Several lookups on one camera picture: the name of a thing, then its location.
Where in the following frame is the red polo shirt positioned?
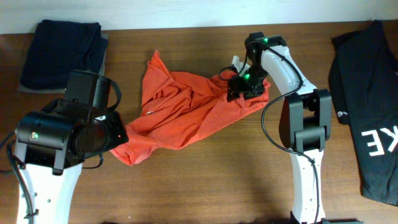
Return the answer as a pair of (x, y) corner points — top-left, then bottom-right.
(111, 51), (269, 166)

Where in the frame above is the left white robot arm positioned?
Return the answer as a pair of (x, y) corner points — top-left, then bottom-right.
(12, 100), (129, 223)

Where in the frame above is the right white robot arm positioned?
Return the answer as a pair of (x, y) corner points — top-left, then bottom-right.
(227, 32), (331, 223)

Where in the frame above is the folded grey garment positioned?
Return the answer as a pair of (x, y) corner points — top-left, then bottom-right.
(17, 32), (108, 94)

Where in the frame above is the folded navy blue garment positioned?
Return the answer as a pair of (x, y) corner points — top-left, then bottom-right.
(20, 20), (108, 90)

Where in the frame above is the black printed t-shirt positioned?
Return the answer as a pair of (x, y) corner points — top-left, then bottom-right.
(329, 21), (397, 206)

